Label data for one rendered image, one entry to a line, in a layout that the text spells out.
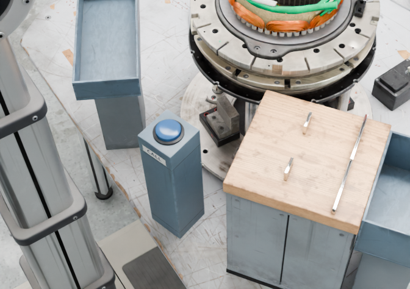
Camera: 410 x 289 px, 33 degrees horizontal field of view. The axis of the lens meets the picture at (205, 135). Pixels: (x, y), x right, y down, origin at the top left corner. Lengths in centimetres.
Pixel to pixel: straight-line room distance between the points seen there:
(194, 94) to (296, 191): 51
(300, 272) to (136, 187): 38
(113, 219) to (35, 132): 125
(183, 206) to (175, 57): 46
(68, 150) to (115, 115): 111
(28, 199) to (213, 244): 36
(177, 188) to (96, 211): 113
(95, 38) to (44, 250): 38
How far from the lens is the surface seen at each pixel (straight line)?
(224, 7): 119
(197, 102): 144
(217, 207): 131
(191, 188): 119
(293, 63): 111
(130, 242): 189
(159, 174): 114
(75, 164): 238
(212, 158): 135
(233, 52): 112
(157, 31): 162
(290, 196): 99
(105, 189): 223
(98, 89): 116
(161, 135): 108
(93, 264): 134
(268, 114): 108
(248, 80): 113
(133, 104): 130
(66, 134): 246
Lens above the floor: 190
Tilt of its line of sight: 52 degrees down
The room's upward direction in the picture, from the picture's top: 3 degrees counter-clockwise
